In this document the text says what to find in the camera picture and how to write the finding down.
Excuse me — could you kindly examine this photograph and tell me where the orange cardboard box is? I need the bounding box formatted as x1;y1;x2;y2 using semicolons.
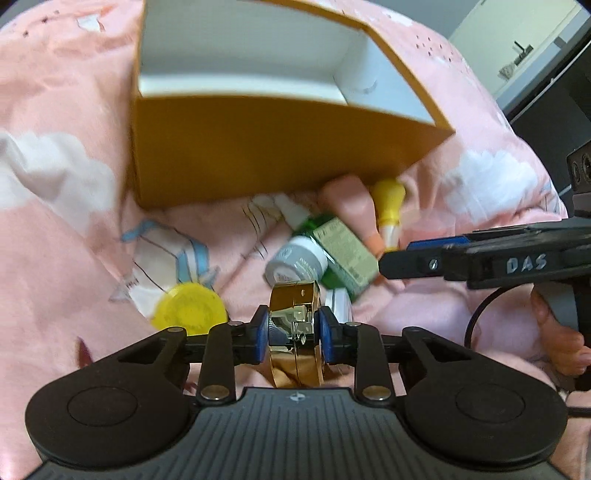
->
130;1;454;209

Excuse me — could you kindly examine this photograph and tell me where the pink tube orange cap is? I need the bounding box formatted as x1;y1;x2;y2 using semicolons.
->
318;175;386;258

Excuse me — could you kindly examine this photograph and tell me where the gold metallic perfume bottle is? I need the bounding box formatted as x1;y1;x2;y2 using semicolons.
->
269;281;324;388

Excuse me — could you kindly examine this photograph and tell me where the pink cloud-print blanket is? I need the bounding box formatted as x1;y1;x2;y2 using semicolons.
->
1;1;567;479

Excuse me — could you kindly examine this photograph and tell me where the white door with handle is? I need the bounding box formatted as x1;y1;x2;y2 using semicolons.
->
450;0;590;110

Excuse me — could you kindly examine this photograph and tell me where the yellow round lid jar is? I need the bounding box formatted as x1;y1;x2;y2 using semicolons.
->
150;282;228;335

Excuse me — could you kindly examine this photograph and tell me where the right hand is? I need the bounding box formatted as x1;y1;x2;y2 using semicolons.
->
531;291;590;377

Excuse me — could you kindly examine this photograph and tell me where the yellow bulb dropper bottle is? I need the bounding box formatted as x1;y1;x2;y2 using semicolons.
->
372;179;406;251

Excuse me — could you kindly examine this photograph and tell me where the black cable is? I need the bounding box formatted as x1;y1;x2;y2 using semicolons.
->
462;284;523;347

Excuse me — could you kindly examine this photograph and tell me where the green skincare box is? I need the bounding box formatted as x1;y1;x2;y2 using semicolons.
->
311;217;379;299

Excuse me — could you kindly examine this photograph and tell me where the green bottle white cap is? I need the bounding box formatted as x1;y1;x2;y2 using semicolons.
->
273;193;344;241

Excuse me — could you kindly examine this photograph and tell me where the grey clay mask jar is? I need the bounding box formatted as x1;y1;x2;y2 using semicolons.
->
264;236;328;287

